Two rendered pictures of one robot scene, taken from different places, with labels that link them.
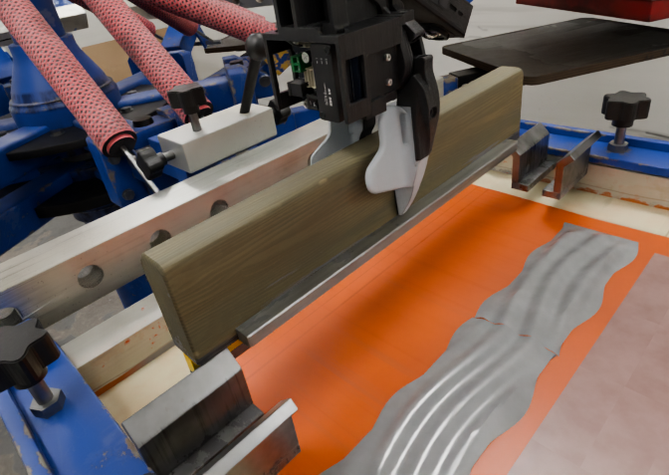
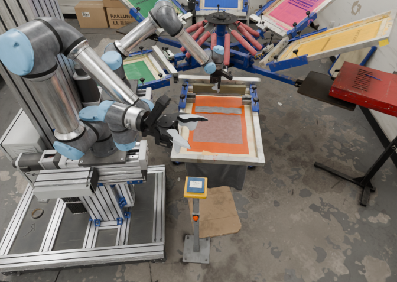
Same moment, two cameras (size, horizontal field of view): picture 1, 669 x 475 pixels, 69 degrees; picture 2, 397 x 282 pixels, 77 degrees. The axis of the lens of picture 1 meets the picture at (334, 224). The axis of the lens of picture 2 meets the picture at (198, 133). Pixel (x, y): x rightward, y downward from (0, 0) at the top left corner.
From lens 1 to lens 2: 1.71 m
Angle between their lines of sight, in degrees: 38
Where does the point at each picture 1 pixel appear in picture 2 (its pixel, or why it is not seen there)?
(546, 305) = (223, 109)
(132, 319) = not seen: hidden behind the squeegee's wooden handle
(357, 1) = (215, 74)
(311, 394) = (201, 101)
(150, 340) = not seen: hidden behind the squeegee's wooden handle
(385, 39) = (215, 78)
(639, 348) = (223, 116)
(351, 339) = (208, 101)
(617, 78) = not seen: outside the picture
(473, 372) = (211, 109)
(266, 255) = (201, 88)
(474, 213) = (236, 100)
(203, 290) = (195, 87)
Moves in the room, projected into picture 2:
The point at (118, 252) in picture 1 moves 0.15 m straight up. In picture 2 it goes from (198, 80) to (198, 64)
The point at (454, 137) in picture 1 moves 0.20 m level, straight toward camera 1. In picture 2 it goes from (228, 89) to (206, 97)
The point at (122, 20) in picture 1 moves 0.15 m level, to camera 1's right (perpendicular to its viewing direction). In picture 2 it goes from (226, 44) to (239, 49)
